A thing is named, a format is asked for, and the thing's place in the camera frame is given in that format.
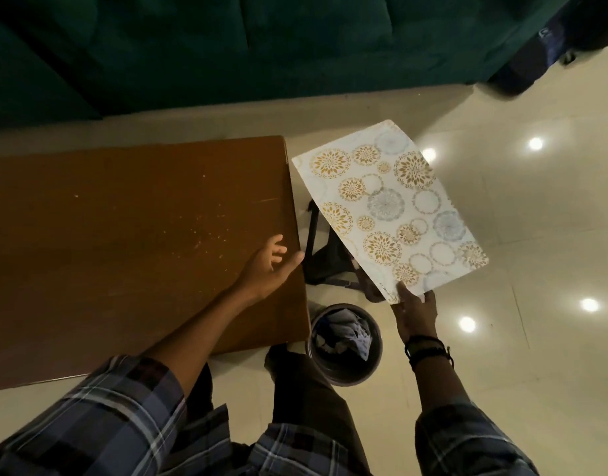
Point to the white floral patterned placemat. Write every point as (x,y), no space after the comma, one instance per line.
(390,203)

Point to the person's right thumb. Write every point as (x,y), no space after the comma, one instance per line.
(408,293)

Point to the dark green sofa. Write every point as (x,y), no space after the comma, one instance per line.
(234,49)

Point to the plaid shirt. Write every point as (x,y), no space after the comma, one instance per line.
(100,426)

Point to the person's left thumb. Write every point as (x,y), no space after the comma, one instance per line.
(292,264)

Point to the person's right hand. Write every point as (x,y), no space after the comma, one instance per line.
(417,319)

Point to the dark trousers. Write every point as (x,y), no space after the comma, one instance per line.
(309,391)

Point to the round grey waste bin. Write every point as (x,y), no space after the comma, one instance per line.
(371,364)

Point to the black wristbands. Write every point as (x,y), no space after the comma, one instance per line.
(425,347)

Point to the person's left forearm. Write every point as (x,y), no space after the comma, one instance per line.
(199,337)

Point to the black backpack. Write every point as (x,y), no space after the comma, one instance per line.
(328,262)

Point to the crumpled waste in bin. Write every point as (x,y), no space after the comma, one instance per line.
(346,337)

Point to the person's left hand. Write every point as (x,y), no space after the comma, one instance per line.
(264,277)

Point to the person's right forearm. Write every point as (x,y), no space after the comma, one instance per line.
(437,384)

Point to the dark wheeled suitcase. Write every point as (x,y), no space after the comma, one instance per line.
(547,39)

